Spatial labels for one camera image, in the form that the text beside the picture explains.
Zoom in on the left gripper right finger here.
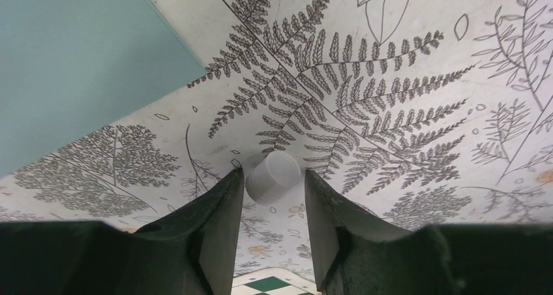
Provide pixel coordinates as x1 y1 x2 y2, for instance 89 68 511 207
305 170 552 294

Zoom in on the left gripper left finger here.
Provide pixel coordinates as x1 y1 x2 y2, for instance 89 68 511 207
1 169 244 294

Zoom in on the grey glue stick cap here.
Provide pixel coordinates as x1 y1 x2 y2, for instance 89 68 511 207
243 151 302 206

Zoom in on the teal green envelope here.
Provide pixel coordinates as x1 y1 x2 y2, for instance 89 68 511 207
1 0 204 176

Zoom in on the green white chessboard mat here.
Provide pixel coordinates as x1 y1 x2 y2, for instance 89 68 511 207
230 268 321 295

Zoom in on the floral patterned table mat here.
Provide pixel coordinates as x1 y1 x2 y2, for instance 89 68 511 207
1 0 552 282

